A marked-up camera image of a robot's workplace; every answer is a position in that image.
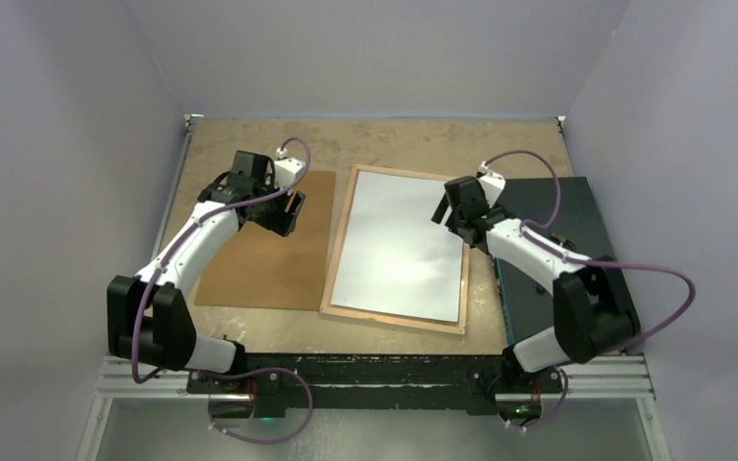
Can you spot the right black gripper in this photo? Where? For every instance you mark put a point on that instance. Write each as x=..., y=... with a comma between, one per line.
x=442, y=208

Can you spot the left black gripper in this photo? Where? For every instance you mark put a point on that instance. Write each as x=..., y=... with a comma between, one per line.
x=283, y=220

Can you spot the printed photo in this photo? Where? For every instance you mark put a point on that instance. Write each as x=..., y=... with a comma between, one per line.
x=401, y=248

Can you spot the wooden picture frame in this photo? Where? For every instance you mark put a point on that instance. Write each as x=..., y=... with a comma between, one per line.
x=331, y=267

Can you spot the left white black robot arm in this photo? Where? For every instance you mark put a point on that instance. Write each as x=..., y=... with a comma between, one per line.
x=148, y=318

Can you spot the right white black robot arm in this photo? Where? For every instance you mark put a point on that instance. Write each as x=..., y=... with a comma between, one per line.
x=593, y=311

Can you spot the brown backing board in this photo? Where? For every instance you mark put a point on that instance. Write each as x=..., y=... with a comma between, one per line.
x=260, y=269

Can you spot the dark blue book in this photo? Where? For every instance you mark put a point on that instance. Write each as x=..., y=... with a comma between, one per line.
x=526, y=307

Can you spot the small hammer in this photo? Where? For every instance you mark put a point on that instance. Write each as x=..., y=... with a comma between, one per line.
x=563, y=241

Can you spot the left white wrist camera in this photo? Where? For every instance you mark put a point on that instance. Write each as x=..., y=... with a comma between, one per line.
x=288, y=170

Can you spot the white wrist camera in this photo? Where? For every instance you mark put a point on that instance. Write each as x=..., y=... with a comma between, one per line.
x=492, y=183
x=288, y=170

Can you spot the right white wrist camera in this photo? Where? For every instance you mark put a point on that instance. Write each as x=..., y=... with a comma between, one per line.
x=492, y=183

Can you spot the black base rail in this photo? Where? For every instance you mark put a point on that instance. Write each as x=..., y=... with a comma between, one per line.
x=476, y=384

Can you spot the aluminium frame rails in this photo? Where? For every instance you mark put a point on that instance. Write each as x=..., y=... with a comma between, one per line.
x=604, y=411

